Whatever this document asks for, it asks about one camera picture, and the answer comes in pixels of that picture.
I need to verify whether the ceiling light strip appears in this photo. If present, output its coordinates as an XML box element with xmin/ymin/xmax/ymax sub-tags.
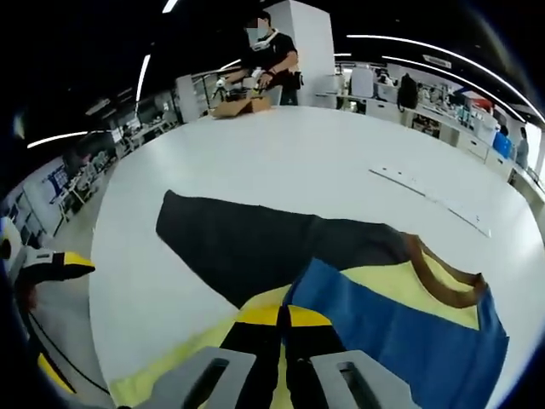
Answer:
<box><xmin>381</xmin><ymin>55</ymin><xmax>502</xmax><ymax>100</ymax></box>
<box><xmin>346</xmin><ymin>33</ymin><xmax>534</xmax><ymax>108</ymax></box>
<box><xmin>135</xmin><ymin>54</ymin><xmax>152</xmax><ymax>102</ymax></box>

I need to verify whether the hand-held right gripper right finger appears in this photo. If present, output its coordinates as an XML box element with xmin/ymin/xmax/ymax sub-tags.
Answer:
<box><xmin>283</xmin><ymin>304</ymin><xmax>415</xmax><ymax>409</ymax></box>

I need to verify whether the brown cardboard box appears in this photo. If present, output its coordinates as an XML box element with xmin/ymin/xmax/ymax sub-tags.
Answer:
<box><xmin>210</xmin><ymin>96</ymin><xmax>272</xmax><ymax>120</ymax></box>

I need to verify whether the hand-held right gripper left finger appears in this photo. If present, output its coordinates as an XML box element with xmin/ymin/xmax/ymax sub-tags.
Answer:
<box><xmin>146</xmin><ymin>305</ymin><xmax>284</xmax><ymax>409</ymax></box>

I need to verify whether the black cable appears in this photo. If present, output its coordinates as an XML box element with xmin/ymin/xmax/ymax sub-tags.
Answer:
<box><xmin>23</xmin><ymin>305</ymin><xmax>112</xmax><ymax>395</ymax></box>

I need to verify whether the yellow grey blue garment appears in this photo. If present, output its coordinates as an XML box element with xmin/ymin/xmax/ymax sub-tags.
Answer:
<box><xmin>108</xmin><ymin>189</ymin><xmax>510</xmax><ymax>409</ymax></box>

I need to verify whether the person's left hand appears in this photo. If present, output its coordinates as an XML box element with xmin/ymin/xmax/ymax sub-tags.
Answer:
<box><xmin>16</xmin><ymin>280</ymin><xmax>40</xmax><ymax>309</ymax></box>

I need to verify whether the row of white cabinets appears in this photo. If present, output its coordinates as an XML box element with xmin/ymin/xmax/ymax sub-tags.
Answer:
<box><xmin>335</xmin><ymin>92</ymin><xmax>530</xmax><ymax>181</ymax></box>

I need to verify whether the white flat strip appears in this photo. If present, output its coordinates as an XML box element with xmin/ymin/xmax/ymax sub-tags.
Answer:
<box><xmin>368</xmin><ymin>166</ymin><xmax>493</xmax><ymax>238</ymax></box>

